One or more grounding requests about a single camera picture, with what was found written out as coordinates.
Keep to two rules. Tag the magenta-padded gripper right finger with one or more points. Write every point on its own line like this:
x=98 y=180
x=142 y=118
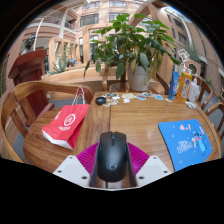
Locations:
x=155 y=170

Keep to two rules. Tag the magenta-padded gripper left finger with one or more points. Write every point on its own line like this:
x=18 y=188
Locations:
x=68 y=170

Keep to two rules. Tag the black computer mouse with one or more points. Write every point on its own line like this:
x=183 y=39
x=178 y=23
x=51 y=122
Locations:
x=112 y=156

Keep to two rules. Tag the blue cartoon-print mouse pad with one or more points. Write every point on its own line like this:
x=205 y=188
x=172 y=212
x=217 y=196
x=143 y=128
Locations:
x=183 y=146

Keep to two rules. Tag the red paper shopping bag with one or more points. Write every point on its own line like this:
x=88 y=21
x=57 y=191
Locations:
x=65 y=126

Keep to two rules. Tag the small white packet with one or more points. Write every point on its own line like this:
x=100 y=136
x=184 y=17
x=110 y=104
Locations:
x=191 y=104

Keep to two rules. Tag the small black round object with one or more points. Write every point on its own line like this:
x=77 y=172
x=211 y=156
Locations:
x=100 y=100

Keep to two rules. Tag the blue tube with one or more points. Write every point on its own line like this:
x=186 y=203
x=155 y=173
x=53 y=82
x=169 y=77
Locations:
x=173 y=85

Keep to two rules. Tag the white pump bottle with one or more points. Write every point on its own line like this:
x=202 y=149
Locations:
x=194 y=91

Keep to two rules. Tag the orange bottle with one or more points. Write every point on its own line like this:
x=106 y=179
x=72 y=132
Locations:
x=184 y=86

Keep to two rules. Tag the agave plant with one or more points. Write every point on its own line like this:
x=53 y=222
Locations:
x=59 y=68

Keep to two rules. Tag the white geometric sculpture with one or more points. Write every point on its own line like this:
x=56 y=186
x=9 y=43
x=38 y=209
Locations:
x=183 y=55

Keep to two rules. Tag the green plant in white pot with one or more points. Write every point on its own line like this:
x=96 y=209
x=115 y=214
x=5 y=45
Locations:
x=130 y=43

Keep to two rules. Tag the grey bust statue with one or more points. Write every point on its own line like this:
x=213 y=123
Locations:
x=29 y=43

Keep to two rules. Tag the dark red wooden pedestal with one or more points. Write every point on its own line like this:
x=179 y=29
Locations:
x=28 y=71

